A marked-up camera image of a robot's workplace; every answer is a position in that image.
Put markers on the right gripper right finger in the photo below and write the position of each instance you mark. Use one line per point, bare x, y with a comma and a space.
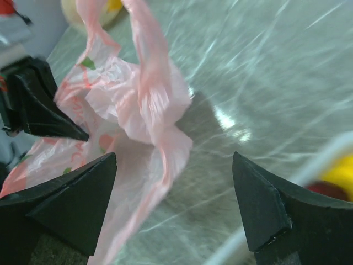
285, 223

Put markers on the white plastic fruit basket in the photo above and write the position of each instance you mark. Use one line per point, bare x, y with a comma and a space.
309, 177

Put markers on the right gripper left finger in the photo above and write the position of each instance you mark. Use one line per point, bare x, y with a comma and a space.
59, 221

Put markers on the pink plastic bag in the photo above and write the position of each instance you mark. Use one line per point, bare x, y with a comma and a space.
127, 94

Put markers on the yellow bell pepper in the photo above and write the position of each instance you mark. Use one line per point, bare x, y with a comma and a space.
340, 174

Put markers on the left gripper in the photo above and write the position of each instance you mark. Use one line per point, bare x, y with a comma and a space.
27, 102

